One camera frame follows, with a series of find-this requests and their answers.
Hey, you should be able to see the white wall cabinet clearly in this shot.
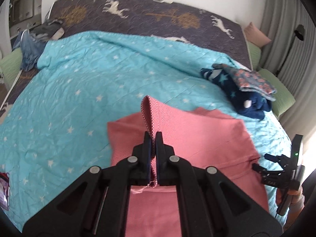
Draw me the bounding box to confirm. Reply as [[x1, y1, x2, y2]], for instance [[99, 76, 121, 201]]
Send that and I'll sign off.
[[8, 0, 45, 39]]

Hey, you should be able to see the grey clothing pile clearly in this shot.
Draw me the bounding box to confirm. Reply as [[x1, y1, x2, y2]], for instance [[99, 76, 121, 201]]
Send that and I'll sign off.
[[32, 18, 65, 41]]

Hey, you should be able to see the pink pillow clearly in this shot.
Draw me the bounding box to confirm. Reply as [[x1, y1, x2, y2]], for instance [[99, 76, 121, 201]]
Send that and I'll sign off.
[[244, 22, 272, 47]]

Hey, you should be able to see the green bed cushion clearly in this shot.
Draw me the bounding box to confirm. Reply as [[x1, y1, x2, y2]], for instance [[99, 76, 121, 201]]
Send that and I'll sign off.
[[257, 68, 296, 118], [247, 41, 262, 71], [0, 48, 24, 89]]

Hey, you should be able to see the blue denim clothing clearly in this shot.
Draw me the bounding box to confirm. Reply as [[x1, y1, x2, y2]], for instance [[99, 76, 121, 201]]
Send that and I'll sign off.
[[12, 30, 47, 71]]

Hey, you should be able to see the black floor stand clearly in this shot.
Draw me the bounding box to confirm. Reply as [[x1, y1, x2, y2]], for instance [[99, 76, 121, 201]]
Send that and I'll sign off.
[[275, 24, 305, 77]]

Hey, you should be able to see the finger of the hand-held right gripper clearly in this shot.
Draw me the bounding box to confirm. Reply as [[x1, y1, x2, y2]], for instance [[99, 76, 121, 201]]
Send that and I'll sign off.
[[252, 163, 290, 186], [264, 153, 288, 166]]

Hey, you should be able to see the red printed packet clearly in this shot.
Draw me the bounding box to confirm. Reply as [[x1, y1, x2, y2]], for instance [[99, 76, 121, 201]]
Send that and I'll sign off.
[[0, 172, 10, 210]]

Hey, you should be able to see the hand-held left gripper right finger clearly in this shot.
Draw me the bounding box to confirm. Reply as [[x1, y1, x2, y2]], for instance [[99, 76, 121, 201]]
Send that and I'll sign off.
[[155, 131, 283, 237]]

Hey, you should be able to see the person's right hand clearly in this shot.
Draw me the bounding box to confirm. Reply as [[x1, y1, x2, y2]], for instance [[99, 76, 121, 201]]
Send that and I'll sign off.
[[275, 183, 305, 213]]

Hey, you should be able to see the navy star fleece clothing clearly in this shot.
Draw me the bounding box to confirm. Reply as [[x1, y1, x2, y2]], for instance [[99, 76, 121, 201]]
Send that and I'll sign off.
[[200, 65, 272, 121]]

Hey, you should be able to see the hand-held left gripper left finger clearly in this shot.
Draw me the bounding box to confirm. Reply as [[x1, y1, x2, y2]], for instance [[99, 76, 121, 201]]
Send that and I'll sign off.
[[22, 131, 155, 237]]

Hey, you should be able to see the pink knit garment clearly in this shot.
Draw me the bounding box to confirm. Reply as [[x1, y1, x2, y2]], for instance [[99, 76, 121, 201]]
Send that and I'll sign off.
[[107, 95, 269, 237]]

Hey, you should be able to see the turquoise star blanket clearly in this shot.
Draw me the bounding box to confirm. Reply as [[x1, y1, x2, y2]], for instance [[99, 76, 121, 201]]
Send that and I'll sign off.
[[0, 31, 295, 228]]

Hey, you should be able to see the dark deer print bedsheet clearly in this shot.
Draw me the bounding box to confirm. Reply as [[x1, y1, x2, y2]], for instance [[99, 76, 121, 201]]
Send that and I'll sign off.
[[0, 0, 252, 119]]

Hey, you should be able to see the grey floral cloth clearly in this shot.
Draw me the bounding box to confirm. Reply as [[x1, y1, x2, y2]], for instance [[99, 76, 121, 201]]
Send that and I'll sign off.
[[212, 63, 276, 102]]

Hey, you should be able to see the grey curtain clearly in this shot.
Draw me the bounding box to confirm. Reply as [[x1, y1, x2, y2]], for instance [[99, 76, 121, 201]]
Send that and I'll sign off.
[[258, 0, 316, 139]]

